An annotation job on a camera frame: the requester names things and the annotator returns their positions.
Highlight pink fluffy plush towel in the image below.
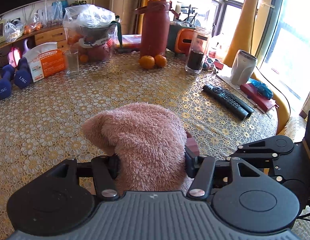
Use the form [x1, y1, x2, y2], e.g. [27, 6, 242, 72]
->
[82, 102, 192, 193]

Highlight black remote control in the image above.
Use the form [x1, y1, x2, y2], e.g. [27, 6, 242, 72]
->
[203, 85, 252, 120]
[223, 89, 254, 114]

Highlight red notebook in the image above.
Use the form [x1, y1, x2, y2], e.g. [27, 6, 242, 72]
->
[240, 83, 277, 113]

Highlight silver thermos cup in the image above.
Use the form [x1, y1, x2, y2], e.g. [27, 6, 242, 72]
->
[230, 50, 258, 86]

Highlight left orange tangerine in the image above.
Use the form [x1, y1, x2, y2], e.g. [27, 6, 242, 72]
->
[139, 56, 156, 69]

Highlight orange tangerine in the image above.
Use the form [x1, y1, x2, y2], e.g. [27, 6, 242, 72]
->
[139, 56, 156, 69]
[154, 55, 167, 68]

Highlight right orange tangerine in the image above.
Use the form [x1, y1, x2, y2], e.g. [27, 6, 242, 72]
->
[154, 55, 167, 68]

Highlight red basketball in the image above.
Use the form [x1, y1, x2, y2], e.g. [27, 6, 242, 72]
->
[86, 43, 110, 62]

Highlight empty clear drinking glass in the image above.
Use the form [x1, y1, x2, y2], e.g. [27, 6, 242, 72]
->
[63, 49, 79, 77]

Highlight tall glass tumbler dark liquid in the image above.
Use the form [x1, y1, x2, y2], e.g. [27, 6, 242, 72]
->
[185, 27, 211, 74]

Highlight blue dumbbell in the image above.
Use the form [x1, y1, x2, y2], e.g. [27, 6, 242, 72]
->
[14, 57, 32, 89]
[0, 64, 15, 99]

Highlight orange white tissue pack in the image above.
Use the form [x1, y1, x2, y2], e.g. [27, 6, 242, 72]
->
[23, 42, 65, 82]

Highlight colorful flat storage box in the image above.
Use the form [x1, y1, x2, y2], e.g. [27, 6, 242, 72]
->
[115, 34, 141, 53]

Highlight green orange tissue box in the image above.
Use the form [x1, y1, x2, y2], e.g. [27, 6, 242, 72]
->
[166, 24, 195, 55]

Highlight wooden tv console shelf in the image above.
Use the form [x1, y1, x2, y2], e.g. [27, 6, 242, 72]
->
[0, 24, 70, 63]

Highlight plastic bag with bowl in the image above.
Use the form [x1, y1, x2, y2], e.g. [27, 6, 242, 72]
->
[62, 4, 119, 64]

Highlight red insulated water bottle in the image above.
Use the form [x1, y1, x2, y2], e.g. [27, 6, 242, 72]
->
[134, 0, 179, 57]

